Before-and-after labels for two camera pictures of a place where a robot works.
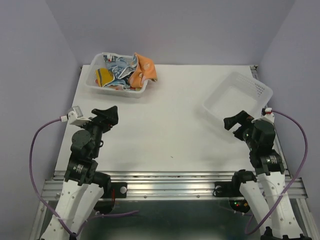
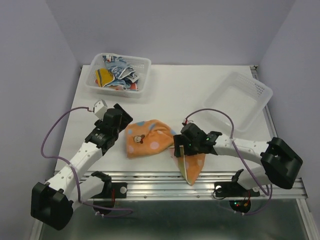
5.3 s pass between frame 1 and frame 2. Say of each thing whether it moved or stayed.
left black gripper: moved
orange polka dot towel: moved
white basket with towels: stayed
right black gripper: moved
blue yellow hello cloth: stayed
